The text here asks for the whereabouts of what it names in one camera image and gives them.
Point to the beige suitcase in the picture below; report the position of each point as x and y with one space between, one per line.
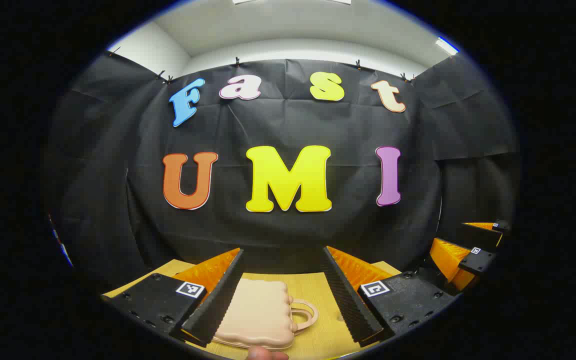
258 310

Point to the white ceiling light panel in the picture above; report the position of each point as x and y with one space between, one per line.
340 1
446 46

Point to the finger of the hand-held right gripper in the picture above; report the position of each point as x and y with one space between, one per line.
478 260
478 236

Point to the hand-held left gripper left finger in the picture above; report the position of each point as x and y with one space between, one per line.
220 300

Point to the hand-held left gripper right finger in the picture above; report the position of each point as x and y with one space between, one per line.
350 300

